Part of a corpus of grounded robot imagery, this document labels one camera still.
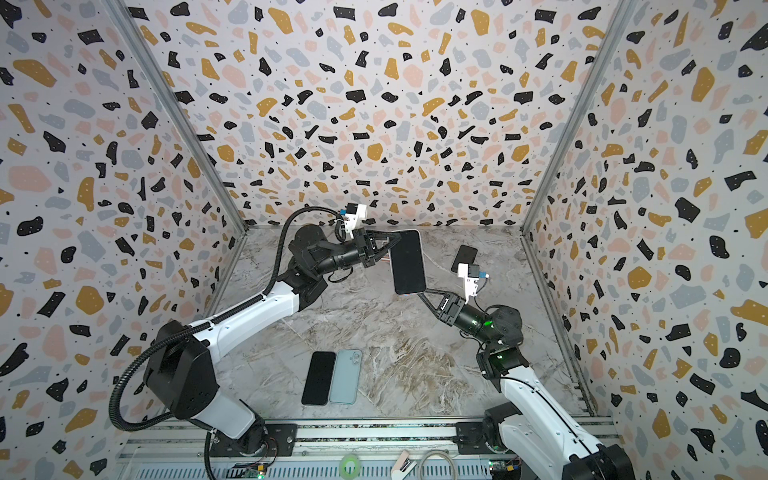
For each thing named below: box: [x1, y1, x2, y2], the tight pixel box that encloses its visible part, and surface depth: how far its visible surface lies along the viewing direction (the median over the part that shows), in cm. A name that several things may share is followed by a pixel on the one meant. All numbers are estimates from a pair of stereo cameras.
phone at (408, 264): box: [388, 229, 427, 296], surface depth 67 cm
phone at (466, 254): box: [450, 244, 478, 273], surface depth 115 cm
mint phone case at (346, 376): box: [329, 349, 362, 405], surface depth 86 cm
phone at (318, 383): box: [301, 351, 337, 406], surface depth 85 cm
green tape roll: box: [339, 454, 361, 480], surface depth 72 cm
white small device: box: [391, 450, 417, 480], surface depth 70 cm
